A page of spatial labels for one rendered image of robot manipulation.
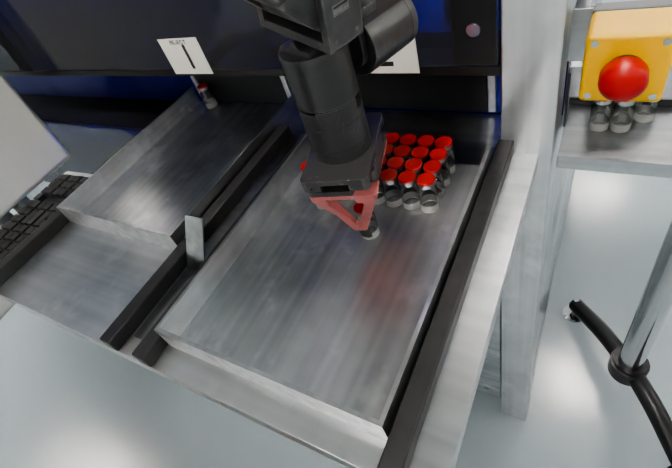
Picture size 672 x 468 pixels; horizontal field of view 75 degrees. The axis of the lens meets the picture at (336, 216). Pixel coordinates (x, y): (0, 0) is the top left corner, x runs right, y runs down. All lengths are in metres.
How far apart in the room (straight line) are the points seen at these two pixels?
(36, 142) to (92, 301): 0.60
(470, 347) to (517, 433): 0.91
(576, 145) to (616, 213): 1.17
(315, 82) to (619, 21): 0.30
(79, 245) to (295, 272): 0.37
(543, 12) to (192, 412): 1.43
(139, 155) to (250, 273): 0.41
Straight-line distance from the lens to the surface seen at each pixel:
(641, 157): 0.60
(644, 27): 0.52
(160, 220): 0.69
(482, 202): 0.50
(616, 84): 0.49
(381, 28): 0.40
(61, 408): 1.93
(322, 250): 0.52
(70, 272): 0.72
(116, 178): 0.85
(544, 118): 0.56
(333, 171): 0.40
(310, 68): 0.36
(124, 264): 0.67
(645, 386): 1.28
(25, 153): 1.18
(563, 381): 1.39
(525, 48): 0.52
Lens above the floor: 1.26
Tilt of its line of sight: 43 degrees down
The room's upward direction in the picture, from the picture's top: 21 degrees counter-clockwise
